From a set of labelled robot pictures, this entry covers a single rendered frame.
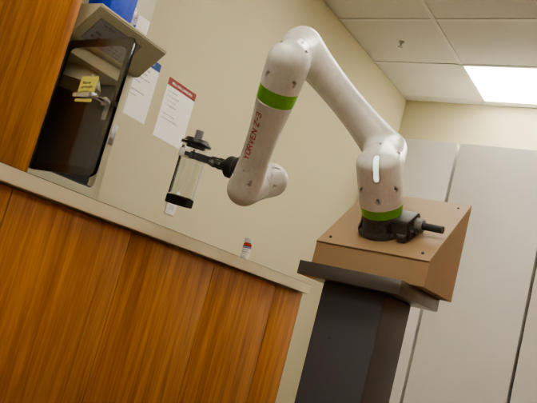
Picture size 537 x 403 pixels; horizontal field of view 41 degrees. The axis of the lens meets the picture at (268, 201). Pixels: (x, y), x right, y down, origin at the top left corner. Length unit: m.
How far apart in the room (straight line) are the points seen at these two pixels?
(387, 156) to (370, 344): 0.52
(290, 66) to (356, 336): 0.76
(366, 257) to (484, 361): 2.59
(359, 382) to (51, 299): 0.85
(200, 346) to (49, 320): 0.71
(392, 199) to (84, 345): 0.96
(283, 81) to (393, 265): 0.59
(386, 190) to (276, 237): 2.18
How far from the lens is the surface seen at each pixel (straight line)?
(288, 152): 4.18
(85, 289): 2.07
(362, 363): 2.04
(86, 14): 2.27
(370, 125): 2.19
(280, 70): 1.99
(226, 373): 2.73
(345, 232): 2.19
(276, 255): 4.23
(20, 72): 2.23
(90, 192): 2.40
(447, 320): 4.69
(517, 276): 4.64
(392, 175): 2.06
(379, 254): 2.08
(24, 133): 2.12
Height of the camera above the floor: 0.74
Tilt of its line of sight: 9 degrees up
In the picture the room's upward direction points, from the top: 15 degrees clockwise
